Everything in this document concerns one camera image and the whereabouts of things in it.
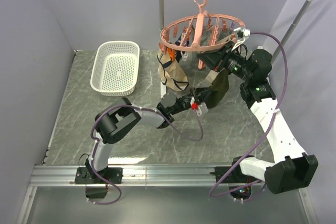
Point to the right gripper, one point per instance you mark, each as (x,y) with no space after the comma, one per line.
(211,60)

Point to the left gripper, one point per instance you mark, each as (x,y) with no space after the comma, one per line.
(202,94)

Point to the olive green underwear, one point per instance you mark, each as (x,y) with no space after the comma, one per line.
(219,85)

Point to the pink round clip hanger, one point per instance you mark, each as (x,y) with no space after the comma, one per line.
(208,23)

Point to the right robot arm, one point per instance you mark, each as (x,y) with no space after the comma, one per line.
(292,167)

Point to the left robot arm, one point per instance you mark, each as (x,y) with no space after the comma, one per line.
(116,121)

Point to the grey striped hanging underwear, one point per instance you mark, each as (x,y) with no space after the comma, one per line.
(223,37)

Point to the navy hanging underwear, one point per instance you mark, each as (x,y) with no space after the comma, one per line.
(183,40)

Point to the beige hanging underwear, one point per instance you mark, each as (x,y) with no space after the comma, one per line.
(170,72)

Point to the white plastic basket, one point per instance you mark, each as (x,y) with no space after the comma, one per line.
(115,69)

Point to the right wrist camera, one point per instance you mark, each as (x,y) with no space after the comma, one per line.
(240,36)

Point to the aluminium rail frame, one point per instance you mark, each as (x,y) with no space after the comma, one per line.
(166,179)

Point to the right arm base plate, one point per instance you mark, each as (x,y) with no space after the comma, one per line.
(236,176)

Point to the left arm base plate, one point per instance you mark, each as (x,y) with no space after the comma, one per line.
(86,176)

